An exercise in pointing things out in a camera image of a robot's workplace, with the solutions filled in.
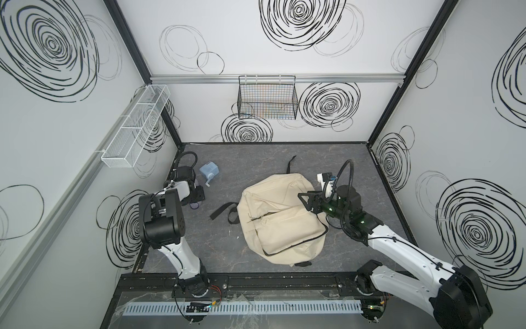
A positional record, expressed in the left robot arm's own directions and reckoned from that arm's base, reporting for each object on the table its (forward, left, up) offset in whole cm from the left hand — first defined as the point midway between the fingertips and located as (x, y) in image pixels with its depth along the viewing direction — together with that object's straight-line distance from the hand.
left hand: (193, 196), depth 98 cm
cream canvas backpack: (-13, -40, +6) cm, 42 cm away
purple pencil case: (-8, -5, +7) cm, 12 cm away
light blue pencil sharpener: (+12, -7, +5) cm, 15 cm away
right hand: (-10, -49, +19) cm, 54 cm away
